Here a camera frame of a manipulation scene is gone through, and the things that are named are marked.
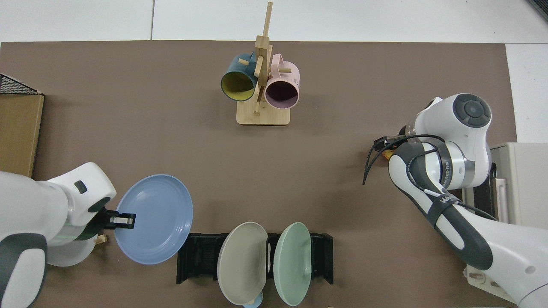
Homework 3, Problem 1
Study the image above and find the blue plate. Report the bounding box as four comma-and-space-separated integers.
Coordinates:
115, 174, 194, 265

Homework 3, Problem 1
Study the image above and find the grey plate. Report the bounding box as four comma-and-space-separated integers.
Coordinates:
46, 239, 95, 267

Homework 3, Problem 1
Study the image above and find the black dish rack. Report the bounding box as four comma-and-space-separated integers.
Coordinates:
176, 233, 334, 285

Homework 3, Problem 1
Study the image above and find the beige plate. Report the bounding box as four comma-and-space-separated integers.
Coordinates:
217, 222, 269, 305

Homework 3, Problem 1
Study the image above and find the green plate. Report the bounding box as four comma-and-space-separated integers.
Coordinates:
274, 222, 312, 307

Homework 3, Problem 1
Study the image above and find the brown table cloth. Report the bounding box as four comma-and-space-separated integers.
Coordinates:
0, 41, 518, 308

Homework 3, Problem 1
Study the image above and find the wooden cup stand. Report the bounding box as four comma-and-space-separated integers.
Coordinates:
236, 1, 291, 126

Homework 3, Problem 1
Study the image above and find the dark blue cup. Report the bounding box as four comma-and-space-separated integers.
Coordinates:
220, 53, 259, 102

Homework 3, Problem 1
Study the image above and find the pink cup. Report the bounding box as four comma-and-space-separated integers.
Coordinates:
264, 53, 300, 109

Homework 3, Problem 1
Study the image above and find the pale toaster oven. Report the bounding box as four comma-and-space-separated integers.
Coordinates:
462, 142, 548, 305

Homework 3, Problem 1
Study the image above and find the wire basket with wooden floor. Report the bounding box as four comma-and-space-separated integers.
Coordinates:
0, 74, 45, 178

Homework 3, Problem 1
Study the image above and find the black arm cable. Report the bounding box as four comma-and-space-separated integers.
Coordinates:
362, 134, 499, 221

